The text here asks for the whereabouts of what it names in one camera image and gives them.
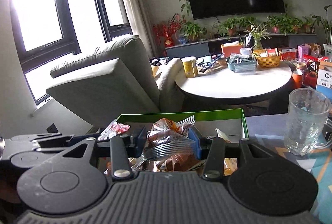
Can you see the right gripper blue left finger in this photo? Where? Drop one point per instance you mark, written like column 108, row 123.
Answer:
column 123, row 147

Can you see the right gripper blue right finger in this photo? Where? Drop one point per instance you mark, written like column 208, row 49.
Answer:
column 211, row 149

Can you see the pink candy wrapper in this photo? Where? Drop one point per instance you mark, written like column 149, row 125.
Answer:
column 113, row 129

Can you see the beige meat snack package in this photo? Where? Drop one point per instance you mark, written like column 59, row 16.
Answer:
column 230, row 164

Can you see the silver triangular snack packet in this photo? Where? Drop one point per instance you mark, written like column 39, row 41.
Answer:
column 168, row 149

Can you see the green cardboard box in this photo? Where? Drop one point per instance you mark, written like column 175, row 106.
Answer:
column 231, row 121

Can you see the teal patterned table cloth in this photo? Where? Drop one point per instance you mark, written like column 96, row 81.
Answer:
column 268, row 130

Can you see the round white coffee table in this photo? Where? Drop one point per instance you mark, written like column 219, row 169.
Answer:
column 228, row 87

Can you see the grey armchair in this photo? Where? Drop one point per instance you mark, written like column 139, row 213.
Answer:
column 116, row 79

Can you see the blue plastic tray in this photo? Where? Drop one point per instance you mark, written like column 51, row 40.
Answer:
column 250, row 66

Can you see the clear glass mug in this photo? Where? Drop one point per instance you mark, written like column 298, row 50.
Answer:
column 308, row 113

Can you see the orange storage box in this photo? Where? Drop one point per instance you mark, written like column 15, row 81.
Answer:
column 228, row 49

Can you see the yellow wicker basket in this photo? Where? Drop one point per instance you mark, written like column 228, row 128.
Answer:
column 266, row 62

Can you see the spider plant in vase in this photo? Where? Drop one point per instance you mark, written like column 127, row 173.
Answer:
column 257, row 32

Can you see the blue white paper box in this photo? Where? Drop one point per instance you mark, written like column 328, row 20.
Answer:
column 324, row 79

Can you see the black wall socket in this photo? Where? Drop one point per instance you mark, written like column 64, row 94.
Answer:
column 52, row 129

